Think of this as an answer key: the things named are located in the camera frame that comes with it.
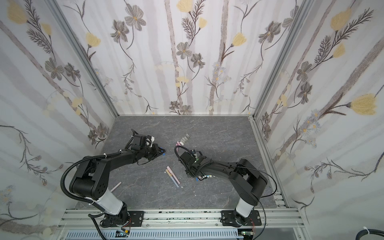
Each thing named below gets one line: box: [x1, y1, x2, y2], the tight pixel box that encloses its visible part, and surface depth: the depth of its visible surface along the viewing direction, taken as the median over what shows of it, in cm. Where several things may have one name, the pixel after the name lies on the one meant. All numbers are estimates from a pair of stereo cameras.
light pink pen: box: [166, 165, 180, 184], surface depth 90 cm
